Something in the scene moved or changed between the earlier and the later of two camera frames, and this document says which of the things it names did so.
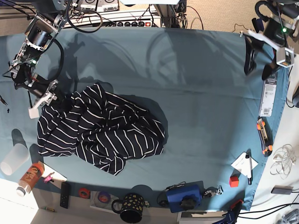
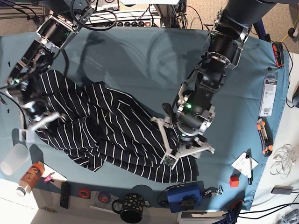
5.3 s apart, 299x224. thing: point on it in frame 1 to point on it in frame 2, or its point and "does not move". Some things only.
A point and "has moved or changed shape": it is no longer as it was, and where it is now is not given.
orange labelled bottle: x=30 y=178 does not move
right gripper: x=276 y=33 to x=181 y=140
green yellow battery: x=49 y=209 does not move
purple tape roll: x=104 y=197 does not move
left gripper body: x=44 y=88 to x=36 y=114
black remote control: x=65 y=196 does not move
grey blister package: x=267 y=100 does not move
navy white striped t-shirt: x=95 y=123 has moved or changed shape
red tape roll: x=84 y=193 does not move
